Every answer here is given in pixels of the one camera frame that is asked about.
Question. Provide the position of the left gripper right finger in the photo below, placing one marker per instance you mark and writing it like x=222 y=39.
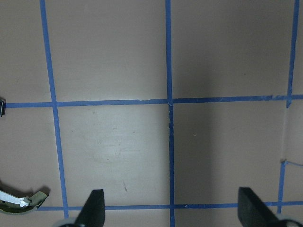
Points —
x=252 y=212

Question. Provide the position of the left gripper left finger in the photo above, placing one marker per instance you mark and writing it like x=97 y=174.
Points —
x=93 y=211

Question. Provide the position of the olive curved brake shoe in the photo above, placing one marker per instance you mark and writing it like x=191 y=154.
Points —
x=21 y=199

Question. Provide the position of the small black plastic plate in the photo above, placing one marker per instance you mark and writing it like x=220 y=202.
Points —
x=2 y=107

